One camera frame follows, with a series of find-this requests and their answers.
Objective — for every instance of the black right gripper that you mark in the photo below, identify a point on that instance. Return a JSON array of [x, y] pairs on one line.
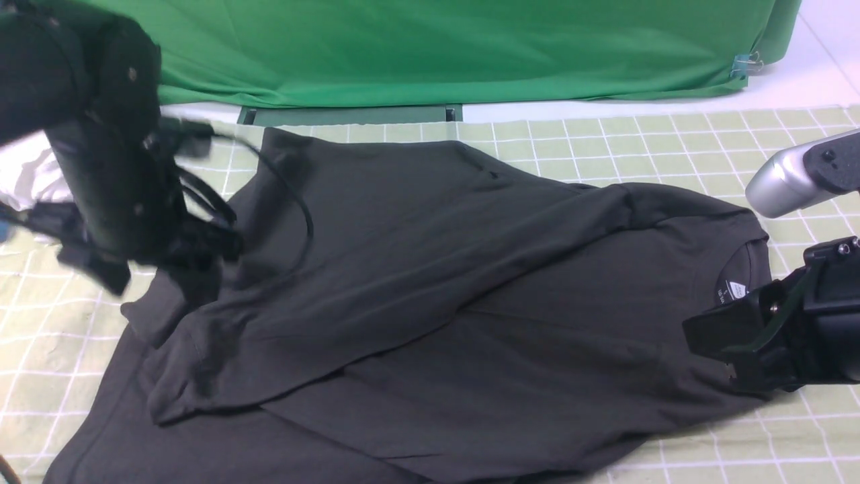
[[794, 332]]

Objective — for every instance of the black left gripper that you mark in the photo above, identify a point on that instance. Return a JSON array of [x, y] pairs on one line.
[[134, 204]]

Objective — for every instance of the dark gray long-sleeve shirt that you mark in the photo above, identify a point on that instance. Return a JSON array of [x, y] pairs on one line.
[[456, 320]]

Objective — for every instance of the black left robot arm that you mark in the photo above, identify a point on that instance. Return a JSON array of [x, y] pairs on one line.
[[89, 79]]

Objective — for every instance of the crumpled white cloth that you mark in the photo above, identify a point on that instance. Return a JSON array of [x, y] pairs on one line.
[[31, 174]]

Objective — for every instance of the blue object at left edge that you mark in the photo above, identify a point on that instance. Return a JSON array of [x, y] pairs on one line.
[[5, 231]]

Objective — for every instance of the light green checkered table mat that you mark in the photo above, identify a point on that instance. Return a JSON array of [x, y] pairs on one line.
[[59, 330]]

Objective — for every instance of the green backdrop cloth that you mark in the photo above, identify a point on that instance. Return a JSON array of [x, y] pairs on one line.
[[348, 54]]

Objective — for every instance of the teal binder clip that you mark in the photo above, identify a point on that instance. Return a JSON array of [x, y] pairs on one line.
[[746, 65]]

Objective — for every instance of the dark green metal bracket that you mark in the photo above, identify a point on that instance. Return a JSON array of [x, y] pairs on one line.
[[270, 117]]

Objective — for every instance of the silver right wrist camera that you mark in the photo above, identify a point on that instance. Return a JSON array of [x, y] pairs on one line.
[[799, 177]]

